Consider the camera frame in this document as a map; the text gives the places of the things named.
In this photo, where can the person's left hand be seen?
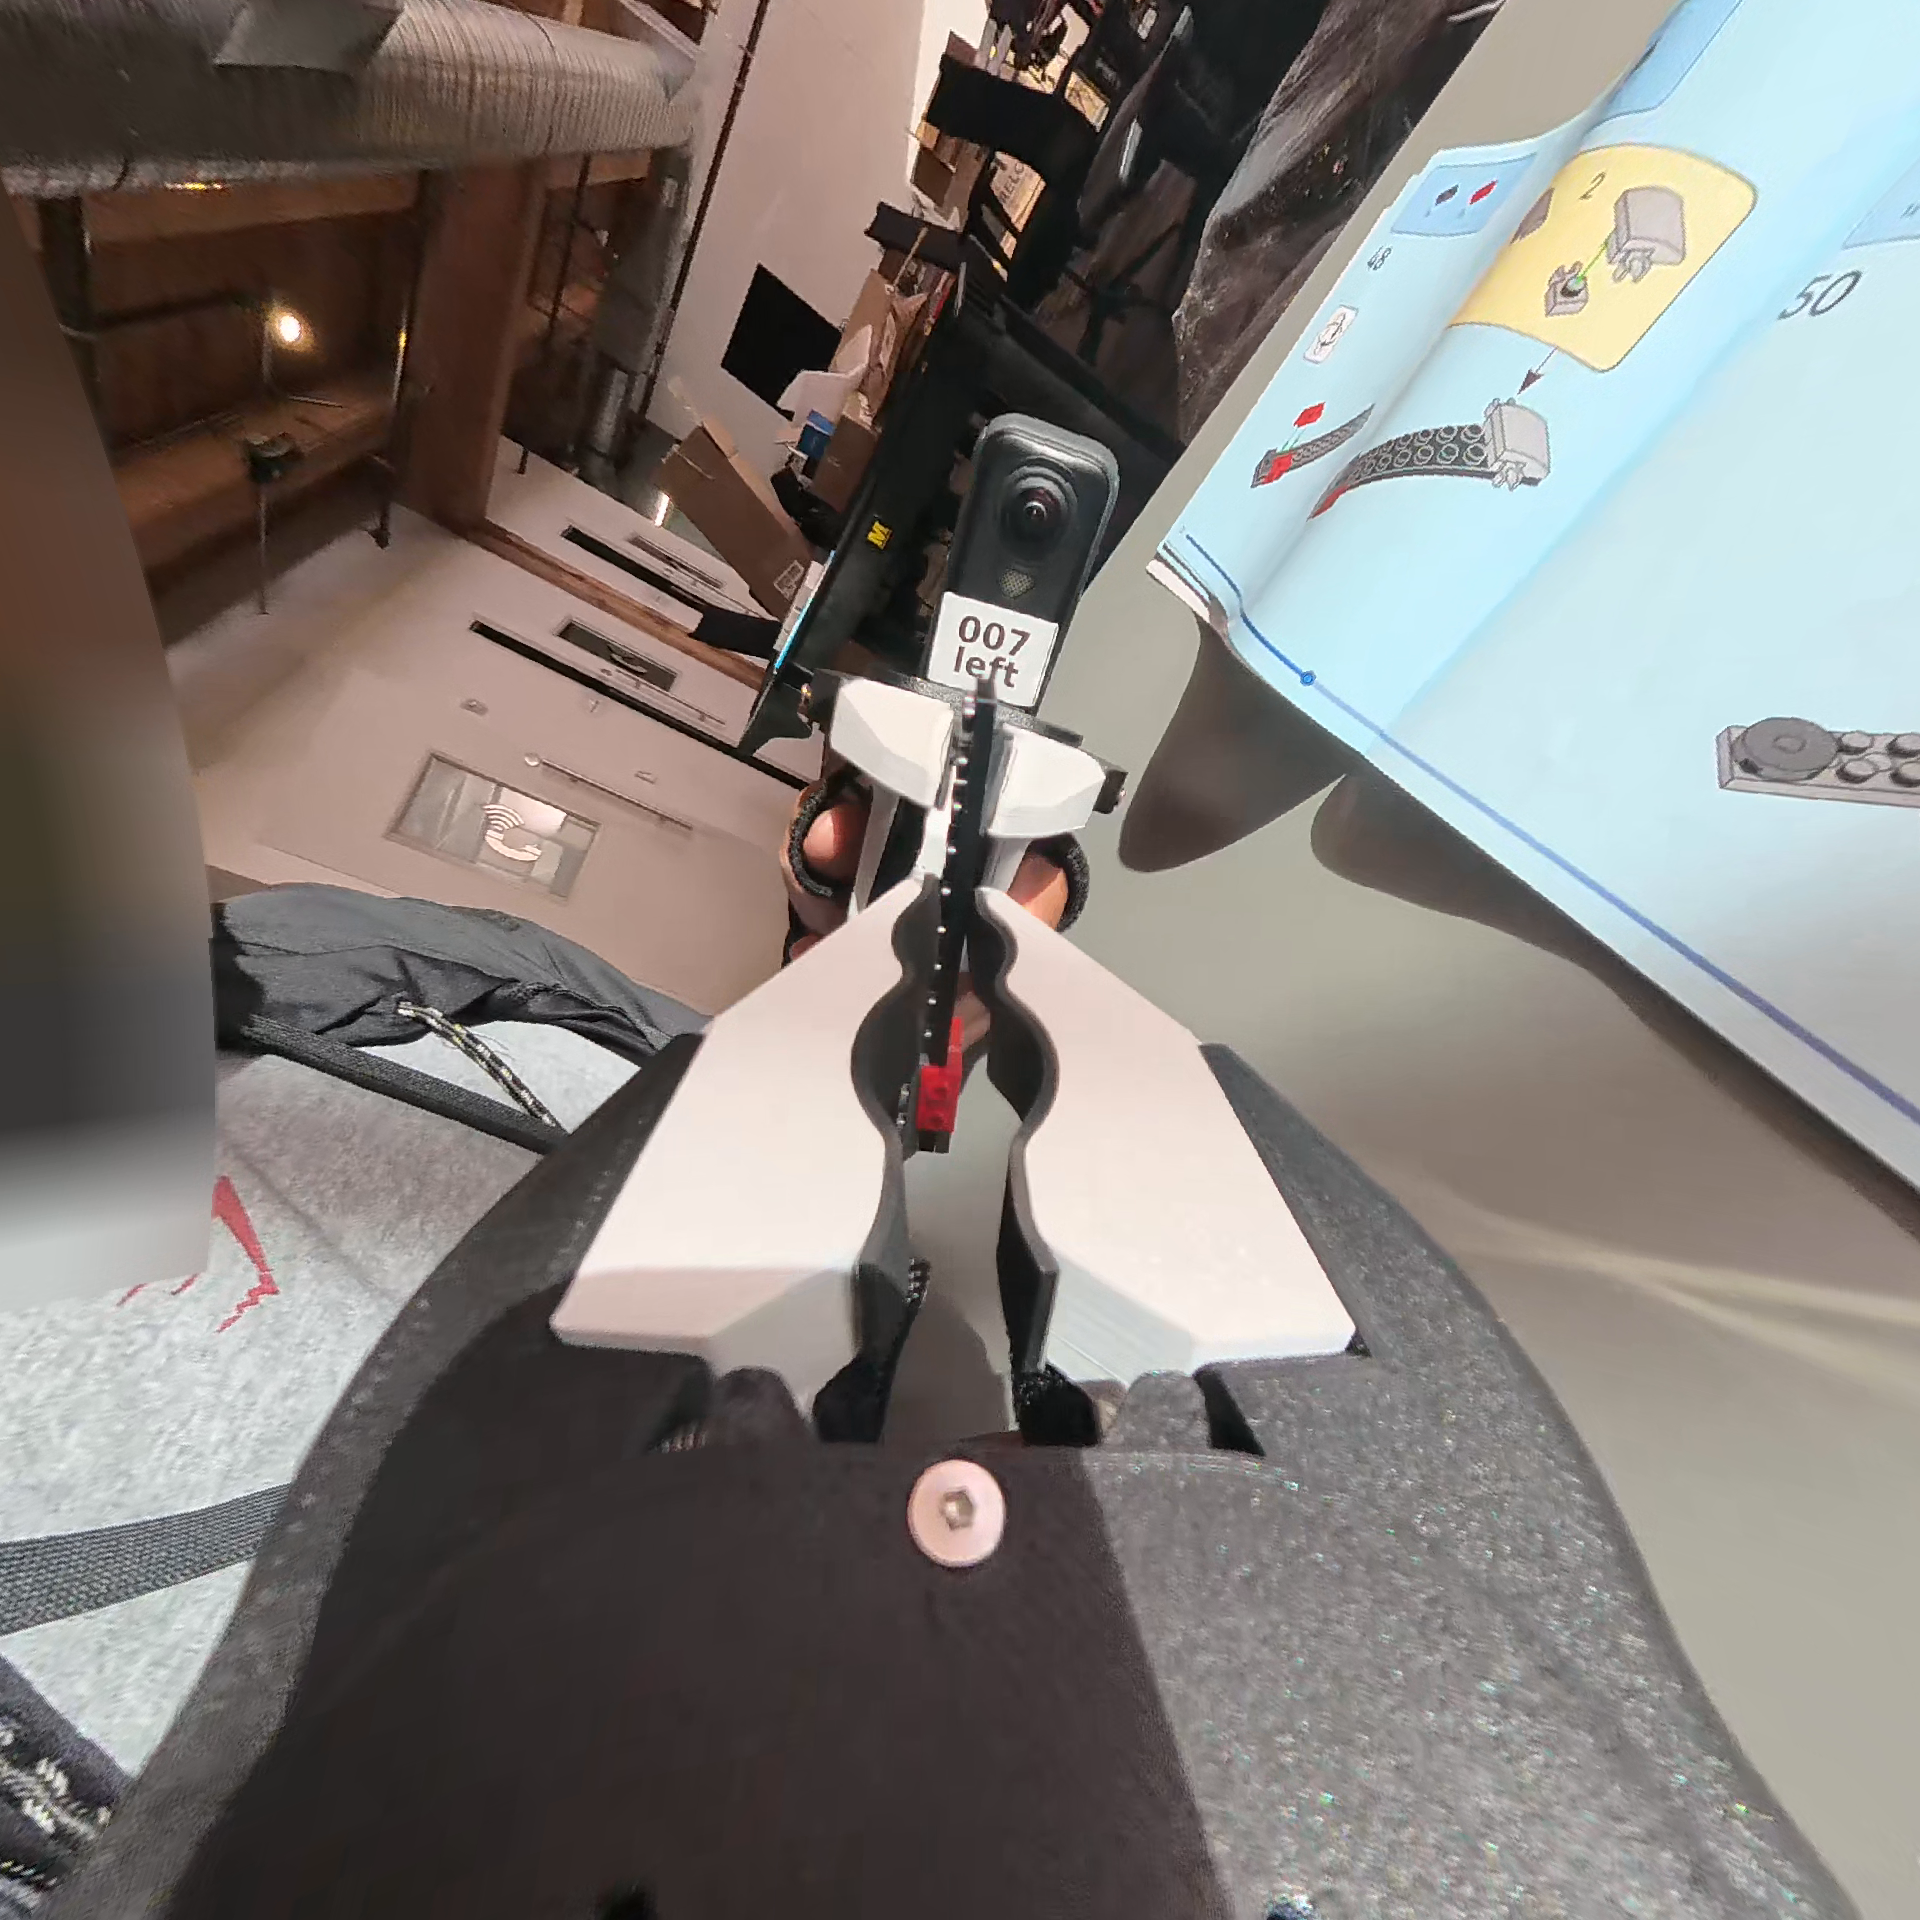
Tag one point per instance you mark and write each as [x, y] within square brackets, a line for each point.
[830, 849]

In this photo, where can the black workbench yellow label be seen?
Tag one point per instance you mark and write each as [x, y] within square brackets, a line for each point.
[886, 493]

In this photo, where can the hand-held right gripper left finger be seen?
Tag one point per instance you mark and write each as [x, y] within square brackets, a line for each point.
[735, 1184]

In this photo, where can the person's grey sweatshirt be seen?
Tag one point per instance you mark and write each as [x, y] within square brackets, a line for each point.
[149, 1425]

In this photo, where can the silver flexible duct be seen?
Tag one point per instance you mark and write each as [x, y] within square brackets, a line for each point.
[375, 90]

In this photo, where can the light blue instruction booklet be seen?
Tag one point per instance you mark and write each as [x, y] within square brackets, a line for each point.
[1650, 600]

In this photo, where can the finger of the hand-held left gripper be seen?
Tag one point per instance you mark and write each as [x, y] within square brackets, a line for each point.
[1049, 786]
[901, 744]

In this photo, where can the brown cardboard box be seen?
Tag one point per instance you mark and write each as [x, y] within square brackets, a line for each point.
[735, 510]

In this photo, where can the long black brick beam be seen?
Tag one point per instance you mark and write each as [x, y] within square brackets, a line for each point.
[967, 764]

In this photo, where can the grey desk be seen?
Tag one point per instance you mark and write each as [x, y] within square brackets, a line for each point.
[1499, 1200]

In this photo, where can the person's left forearm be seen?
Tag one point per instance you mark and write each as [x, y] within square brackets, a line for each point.
[375, 944]

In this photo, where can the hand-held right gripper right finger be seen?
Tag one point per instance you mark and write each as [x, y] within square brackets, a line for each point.
[1184, 1200]

